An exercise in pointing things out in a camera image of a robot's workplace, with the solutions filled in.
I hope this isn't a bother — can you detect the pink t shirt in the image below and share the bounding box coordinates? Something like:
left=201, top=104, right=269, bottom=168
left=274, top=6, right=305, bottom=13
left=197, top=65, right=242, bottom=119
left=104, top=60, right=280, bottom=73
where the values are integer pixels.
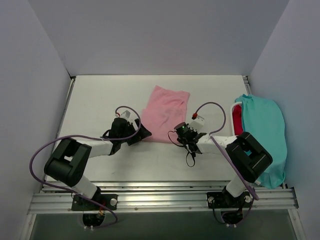
left=140, top=85, right=190, bottom=144

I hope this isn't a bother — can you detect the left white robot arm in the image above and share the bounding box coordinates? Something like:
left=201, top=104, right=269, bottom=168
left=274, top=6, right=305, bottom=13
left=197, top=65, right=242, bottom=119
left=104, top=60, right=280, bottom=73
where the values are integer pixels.
left=44, top=117, right=152, bottom=210

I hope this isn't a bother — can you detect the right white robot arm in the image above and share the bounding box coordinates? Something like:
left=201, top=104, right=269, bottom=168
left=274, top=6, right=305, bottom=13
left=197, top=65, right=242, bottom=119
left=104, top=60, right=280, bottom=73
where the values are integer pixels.
left=174, top=122, right=273, bottom=207

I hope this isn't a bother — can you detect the red garment in basket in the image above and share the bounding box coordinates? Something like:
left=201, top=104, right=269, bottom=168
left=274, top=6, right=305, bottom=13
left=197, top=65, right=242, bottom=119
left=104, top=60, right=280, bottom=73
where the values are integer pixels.
left=232, top=104, right=244, bottom=136

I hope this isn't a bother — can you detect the white laundry basket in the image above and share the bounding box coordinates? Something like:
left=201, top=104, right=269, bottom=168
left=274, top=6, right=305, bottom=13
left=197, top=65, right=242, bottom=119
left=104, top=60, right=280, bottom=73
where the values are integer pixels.
left=230, top=102, right=242, bottom=136

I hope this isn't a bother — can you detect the teal t shirt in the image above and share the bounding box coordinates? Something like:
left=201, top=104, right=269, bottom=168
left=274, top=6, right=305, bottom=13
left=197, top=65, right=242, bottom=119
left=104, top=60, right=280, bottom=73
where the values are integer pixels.
left=235, top=94, right=288, bottom=189

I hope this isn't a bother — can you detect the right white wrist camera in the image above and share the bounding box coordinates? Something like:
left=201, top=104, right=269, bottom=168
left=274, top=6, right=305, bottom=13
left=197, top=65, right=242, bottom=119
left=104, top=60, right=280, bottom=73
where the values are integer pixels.
left=189, top=113, right=205, bottom=133

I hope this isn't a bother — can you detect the black thin cable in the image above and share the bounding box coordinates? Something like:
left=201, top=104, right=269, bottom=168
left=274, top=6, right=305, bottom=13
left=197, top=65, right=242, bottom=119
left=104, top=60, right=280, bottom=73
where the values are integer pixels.
left=167, top=130, right=198, bottom=168

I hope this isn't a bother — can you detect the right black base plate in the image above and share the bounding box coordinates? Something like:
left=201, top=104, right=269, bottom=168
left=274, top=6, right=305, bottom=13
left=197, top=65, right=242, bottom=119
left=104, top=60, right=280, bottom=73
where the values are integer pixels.
left=206, top=191, right=252, bottom=209

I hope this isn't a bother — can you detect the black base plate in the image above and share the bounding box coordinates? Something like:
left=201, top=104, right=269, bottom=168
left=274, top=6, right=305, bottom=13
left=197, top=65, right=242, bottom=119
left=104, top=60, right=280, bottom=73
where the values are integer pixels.
left=71, top=193, right=118, bottom=212
left=206, top=191, right=252, bottom=209

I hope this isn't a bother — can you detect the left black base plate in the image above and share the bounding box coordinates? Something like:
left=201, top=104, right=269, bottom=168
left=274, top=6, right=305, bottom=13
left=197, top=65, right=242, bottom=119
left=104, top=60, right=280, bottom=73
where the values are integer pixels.
left=71, top=193, right=118, bottom=212

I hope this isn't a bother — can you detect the aluminium mounting rail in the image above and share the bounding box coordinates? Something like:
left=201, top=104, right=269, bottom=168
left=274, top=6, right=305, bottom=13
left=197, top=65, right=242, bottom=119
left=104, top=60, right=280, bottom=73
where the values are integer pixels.
left=28, top=180, right=299, bottom=214

